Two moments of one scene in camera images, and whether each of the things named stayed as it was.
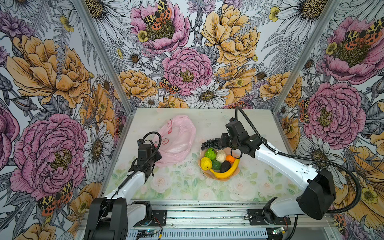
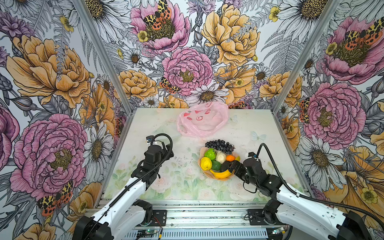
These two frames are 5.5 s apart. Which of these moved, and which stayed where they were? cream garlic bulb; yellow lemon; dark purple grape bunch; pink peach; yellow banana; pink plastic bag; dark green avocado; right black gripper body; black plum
Moved: dark purple grape bunch; right black gripper body; pink plastic bag
Stayed: black plum; cream garlic bulb; dark green avocado; yellow banana; pink peach; yellow lemon
